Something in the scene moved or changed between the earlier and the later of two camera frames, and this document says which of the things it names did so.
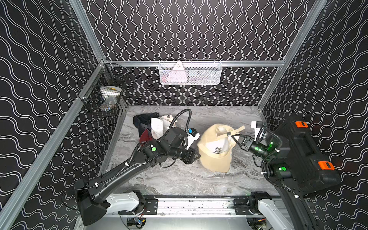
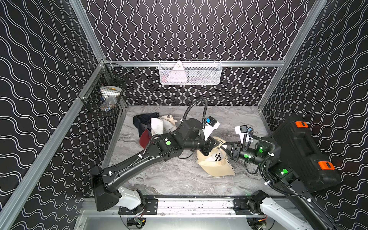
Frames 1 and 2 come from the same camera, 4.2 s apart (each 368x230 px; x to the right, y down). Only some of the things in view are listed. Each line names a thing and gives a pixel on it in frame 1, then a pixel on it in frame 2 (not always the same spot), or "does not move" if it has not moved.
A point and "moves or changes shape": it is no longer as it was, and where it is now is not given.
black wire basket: [102, 93] does not move
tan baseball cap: [215, 144] moves or changes shape
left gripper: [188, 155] to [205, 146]
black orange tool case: [311, 169] does not move
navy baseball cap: [142, 121] does not move
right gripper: [245, 143] to [236, 147]
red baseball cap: [145, 137] does not move
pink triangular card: [178, 74] does not move
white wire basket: [204, 72] does not move
